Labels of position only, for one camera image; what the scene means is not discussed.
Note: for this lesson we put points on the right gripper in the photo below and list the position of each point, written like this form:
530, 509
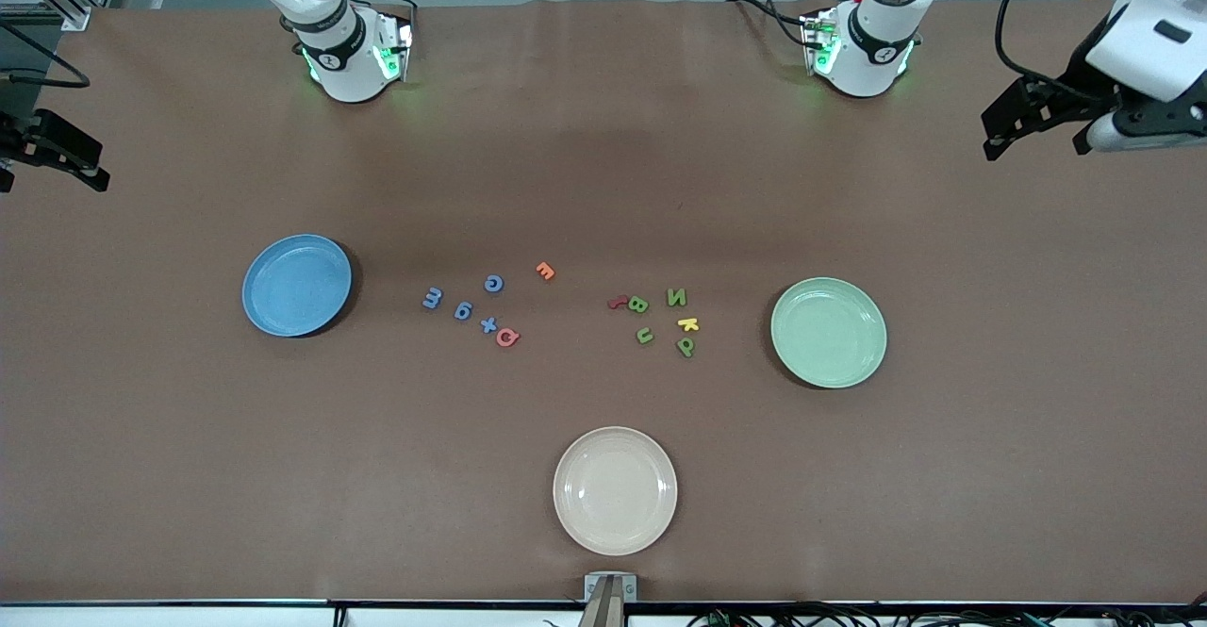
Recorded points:
13, 140

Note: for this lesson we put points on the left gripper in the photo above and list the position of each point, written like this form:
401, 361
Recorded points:
1081, 74

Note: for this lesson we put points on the blue foam letter E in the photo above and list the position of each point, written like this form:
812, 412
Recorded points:
432, 298

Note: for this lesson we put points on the blue foam letter g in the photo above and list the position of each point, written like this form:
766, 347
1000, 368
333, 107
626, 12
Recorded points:
457, 309

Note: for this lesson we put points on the green foam letter B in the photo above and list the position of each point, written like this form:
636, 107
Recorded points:
638, 305

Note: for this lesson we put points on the blue foam letter C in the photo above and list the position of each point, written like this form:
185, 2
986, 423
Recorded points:
487, 285

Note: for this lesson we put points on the green foam letter U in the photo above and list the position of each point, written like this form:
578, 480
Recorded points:
641, 338

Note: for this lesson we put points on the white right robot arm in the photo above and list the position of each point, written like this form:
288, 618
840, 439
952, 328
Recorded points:
344, 66

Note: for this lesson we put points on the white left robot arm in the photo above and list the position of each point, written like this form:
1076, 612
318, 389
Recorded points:
872, 57

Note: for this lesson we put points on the blue plate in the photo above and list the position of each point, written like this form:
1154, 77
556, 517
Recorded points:
297, 286

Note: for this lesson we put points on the light green plate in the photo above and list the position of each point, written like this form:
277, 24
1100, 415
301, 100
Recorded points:
829, 333

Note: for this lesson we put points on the yellow foam letter K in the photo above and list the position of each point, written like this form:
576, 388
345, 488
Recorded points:
686, 324

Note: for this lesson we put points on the brown table cover sheet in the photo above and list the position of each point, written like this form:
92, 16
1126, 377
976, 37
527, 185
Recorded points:
603, 184

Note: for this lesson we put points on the dark red foam letter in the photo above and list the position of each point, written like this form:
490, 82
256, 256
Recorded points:
618, 304

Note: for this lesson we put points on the red foam letter Q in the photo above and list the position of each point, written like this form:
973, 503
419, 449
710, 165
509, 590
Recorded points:
500, 338

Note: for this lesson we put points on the orange foam letter E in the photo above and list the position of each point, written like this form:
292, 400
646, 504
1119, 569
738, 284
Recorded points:
545, 272

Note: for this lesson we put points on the beige plate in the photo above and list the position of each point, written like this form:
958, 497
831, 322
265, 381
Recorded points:
615, 490

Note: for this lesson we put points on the white table frame edge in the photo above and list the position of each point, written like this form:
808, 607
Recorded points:
189, 618

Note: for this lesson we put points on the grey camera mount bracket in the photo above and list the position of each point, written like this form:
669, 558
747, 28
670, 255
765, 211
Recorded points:
611, 599

